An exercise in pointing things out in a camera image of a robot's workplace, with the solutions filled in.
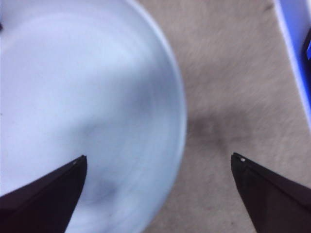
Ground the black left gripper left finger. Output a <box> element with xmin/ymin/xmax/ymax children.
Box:
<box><xmin>0</xmin><ymin>155</ymin><xmax>87</xmax><ymax>233</ymax></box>

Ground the blue plate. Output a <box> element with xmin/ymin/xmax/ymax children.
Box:
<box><xmin>0</xmin><ymin>0</ymin><xmax>187</xmax><ymax>233</ymax></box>

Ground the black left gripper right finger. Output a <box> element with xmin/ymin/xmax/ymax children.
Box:
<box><xmin>230</xmin><ymin>152</ymin><xmax>311</xmax><ymax>233</ymax></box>

